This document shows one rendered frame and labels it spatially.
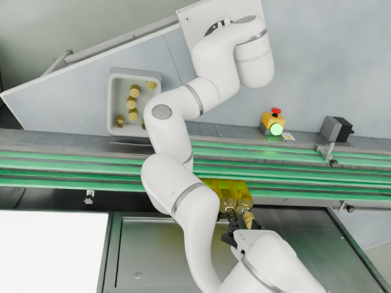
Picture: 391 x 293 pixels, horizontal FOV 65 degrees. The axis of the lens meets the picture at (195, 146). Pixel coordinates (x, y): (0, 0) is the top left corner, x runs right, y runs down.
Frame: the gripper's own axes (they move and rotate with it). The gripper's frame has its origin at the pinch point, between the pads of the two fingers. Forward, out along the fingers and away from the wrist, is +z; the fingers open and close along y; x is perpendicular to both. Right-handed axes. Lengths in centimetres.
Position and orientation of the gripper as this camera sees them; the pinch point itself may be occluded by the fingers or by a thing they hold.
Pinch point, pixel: (244, 227)
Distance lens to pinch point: 75.9
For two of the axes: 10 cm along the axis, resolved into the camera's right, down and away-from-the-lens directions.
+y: 9.8, 0.8, 2.0
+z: -1.8, -1.7, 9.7
